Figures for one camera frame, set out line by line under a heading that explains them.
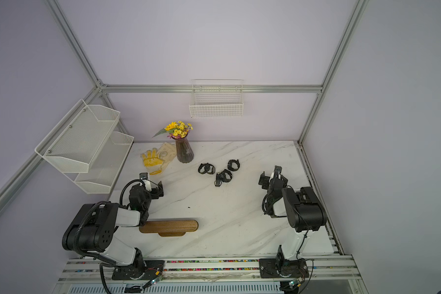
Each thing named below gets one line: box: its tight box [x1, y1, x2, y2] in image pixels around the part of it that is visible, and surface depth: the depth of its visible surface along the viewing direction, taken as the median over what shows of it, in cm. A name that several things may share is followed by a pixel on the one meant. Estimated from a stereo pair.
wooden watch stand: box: [139, 219, 199, 237], surface depth 80 cm
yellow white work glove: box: [140, 148, 164, 176], surface depth 110 cm
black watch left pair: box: [197, 162, 216, 175], surface depth 106 cm
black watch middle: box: [214, 169, 233, 187], surface depth 103 cm
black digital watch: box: [227, 159, 241, 172], surface depth 110 cm
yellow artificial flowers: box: [151, 120, 194, 140], surface depth 95 cm
